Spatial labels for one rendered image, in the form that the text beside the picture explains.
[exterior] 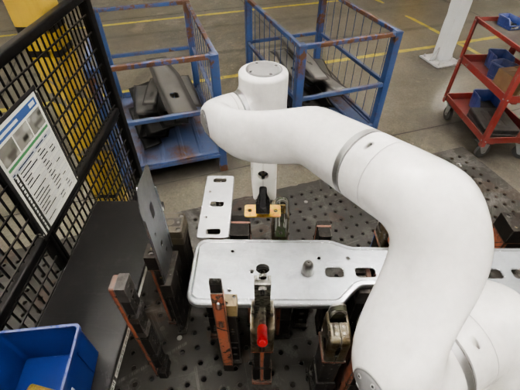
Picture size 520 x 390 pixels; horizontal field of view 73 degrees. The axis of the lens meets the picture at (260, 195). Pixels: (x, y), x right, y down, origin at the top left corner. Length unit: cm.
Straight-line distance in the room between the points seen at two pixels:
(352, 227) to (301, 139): 111
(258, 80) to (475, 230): 38
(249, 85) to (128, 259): 65
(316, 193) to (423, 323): 135
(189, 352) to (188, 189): 169
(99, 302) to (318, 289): 57
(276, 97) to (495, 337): 43
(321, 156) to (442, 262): 18
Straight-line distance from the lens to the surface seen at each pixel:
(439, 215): 36
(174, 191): 276
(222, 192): 123
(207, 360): 124
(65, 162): 111
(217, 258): 105
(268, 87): 59
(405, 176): 37
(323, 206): 162
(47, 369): 98
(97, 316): 100
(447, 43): 499
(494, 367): 45
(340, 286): 102
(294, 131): 49
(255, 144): 52
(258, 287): 76
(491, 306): 46
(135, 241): 111
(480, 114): 355
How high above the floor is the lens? 185
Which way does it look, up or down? 44 degrees down
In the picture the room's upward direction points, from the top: straight up
